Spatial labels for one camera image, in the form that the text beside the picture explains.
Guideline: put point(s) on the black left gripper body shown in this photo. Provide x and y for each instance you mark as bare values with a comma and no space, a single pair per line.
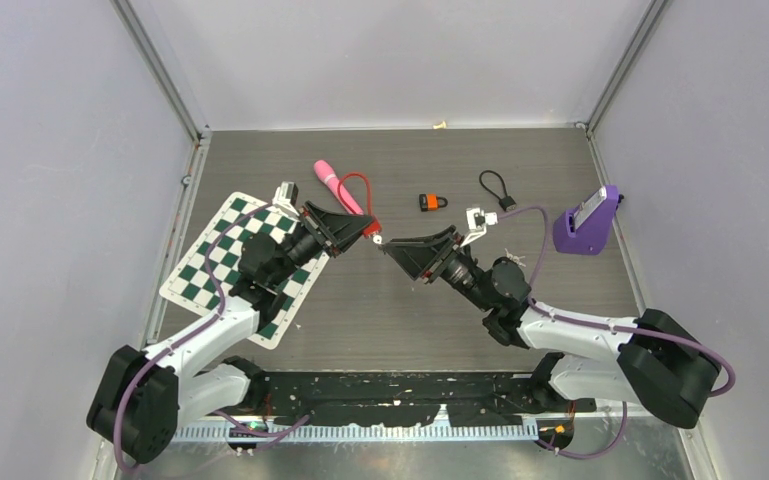
313,226

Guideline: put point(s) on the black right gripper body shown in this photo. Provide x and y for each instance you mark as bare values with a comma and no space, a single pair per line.
445,258

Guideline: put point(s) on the orange black padlock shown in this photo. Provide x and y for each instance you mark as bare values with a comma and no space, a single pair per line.
431,202

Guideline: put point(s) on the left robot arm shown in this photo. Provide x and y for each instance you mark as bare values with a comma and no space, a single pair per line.
145,395

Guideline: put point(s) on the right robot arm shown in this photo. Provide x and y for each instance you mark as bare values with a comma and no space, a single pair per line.
649,360

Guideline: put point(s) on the pink toy microphone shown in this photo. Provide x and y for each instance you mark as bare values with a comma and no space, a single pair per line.
327,175

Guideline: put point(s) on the small silver keys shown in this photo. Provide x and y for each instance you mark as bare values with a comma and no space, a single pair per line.
515,258

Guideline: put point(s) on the green white chessboard mat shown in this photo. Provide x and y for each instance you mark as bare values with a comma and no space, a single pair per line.
214,255

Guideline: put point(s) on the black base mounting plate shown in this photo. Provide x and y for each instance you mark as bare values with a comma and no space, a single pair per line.
398,399

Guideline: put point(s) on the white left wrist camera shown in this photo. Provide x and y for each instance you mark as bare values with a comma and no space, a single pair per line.
285,198

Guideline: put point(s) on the black cable padlock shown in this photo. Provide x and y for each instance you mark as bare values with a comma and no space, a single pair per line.
505,201

